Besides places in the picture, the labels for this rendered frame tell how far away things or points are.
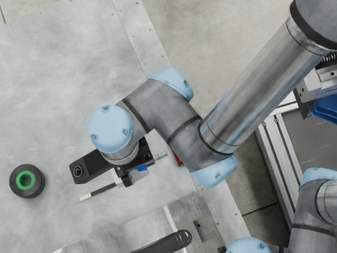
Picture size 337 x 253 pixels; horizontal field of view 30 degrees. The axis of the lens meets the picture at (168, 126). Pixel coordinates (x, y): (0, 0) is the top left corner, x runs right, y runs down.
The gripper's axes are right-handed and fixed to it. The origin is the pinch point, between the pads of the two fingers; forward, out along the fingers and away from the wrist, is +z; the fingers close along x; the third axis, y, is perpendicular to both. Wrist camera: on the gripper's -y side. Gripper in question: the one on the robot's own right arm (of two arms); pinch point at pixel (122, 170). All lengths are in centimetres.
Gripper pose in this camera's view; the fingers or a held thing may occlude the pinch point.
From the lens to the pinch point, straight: 139.3
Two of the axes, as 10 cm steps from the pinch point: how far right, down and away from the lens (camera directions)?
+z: 0.5, 2.6, 9.7
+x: -4.0, -8.8, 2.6
